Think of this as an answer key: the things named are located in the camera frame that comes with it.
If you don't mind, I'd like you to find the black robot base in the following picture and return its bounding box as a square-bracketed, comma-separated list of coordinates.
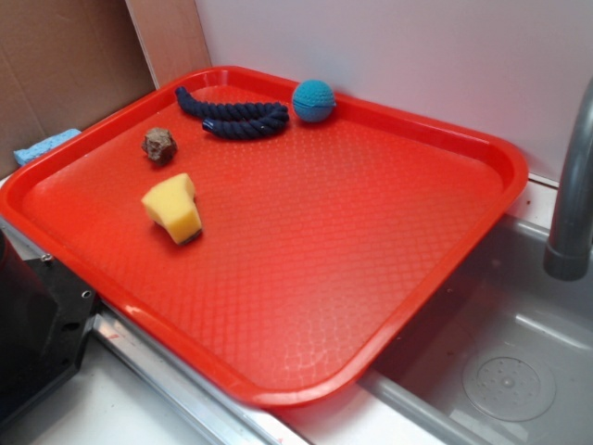
[1, 235, 97, 430]

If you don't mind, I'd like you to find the brown rock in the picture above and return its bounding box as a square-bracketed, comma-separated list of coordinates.
[142, 127, 178, 167]

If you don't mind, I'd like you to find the red plastic tray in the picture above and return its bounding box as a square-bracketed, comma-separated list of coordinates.
[1, 67, 528, 408]

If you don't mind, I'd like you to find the teal rubber ball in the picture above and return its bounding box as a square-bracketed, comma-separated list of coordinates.
[292, 79, 336, 123]

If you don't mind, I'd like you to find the yellow sponge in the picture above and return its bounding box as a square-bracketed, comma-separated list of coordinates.
[141, 172, 202, 245]

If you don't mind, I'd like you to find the grey sink basin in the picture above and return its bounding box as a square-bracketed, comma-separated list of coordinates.
[360, 217, 592, 444]

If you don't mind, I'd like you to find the grey faucet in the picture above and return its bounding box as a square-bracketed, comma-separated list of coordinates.
[544, 84, 592, 281]

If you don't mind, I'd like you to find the brown cardboard panel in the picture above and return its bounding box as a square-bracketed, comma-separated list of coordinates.
[1, 1, 210, 176]

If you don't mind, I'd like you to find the blue sponge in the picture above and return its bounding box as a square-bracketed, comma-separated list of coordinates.
[14, 129, 81, 167]

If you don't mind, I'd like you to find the navy blue rope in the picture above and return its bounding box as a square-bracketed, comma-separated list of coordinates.
[174, 85, 291, 141]

